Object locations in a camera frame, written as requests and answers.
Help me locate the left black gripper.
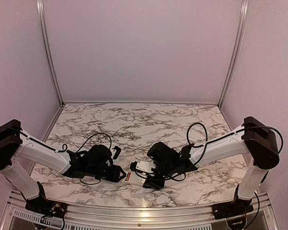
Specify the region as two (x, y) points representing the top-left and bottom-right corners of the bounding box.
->
(87, 164), (127, 183)

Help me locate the orange AA battery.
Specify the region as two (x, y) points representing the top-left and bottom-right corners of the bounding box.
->
(125, 172), (132, 182)

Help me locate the white remote control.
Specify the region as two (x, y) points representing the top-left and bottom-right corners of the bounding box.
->
(123, 172), (145, 187)

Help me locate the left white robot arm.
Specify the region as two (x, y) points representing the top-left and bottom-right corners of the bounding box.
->
(0, 119), (126, 213)

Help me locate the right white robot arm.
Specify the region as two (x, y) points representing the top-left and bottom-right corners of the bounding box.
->
(143, 116), (283, 215)

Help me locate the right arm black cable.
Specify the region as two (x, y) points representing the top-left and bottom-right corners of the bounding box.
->
(134, 122), (284, 183)

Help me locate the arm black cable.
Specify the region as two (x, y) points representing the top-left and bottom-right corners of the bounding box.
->
(134, 122), (284, 183)
(0, 126), (112, 185)

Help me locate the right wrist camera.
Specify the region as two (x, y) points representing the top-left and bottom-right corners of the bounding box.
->
(130, 161), (156, 173)

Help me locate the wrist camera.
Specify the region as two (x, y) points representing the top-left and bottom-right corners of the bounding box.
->
(130, 161), (156, 173)
(112, 146), (121, 160)

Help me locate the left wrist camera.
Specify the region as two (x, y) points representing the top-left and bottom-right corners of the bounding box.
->
(112, 146), (121, 160)

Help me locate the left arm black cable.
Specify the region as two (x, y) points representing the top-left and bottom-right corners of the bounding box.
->
(0, 126), (112, 185)

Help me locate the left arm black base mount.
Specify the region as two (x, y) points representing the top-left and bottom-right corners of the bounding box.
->
(25, 200), (67, 218)

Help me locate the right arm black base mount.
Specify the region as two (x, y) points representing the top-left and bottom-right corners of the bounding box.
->
(212, 201), (254, 219)

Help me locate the left aluminium corner post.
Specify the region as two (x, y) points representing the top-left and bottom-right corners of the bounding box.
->
(36, 0), (64, 107)

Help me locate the aluminium corner post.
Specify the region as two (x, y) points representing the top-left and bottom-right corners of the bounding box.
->
(36, 0), (64, 107)
(217, 0), (249, 110)

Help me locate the right aluminium corner post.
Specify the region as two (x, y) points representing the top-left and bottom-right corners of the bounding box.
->
(217, 0), (249, 110)

